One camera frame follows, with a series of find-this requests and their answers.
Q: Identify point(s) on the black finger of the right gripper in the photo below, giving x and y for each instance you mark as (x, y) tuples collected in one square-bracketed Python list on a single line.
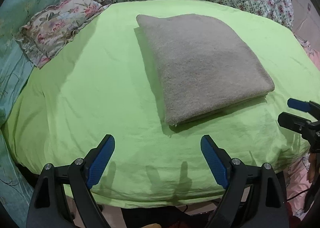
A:
[(294, 123)]

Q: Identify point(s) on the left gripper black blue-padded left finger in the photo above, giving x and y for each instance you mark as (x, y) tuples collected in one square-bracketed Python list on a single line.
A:
[(49, 207)]

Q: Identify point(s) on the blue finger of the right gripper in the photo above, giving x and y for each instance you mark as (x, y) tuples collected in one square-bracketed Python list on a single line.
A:
[(308, 107)]

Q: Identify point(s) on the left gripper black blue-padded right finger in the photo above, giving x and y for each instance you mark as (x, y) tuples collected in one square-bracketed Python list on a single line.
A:
[(253, 196)]

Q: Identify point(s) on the beige knit sweater brown cuffs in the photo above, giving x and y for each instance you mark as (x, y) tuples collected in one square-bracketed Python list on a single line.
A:
[(203, 66)]

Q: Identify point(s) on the person's right hand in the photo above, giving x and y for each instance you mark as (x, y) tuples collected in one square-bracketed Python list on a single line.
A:
[(312, 167)]

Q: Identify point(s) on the lime green bed sheet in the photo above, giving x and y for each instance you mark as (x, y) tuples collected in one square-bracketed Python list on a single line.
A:
[(105, 82)]

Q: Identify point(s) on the pink floral ruffled pillow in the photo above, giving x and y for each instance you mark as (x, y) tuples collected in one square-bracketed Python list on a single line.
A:
[(49, 30)]

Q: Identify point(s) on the teal floral bedsheet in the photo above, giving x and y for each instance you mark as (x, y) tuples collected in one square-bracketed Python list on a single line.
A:
[(16, 68)]

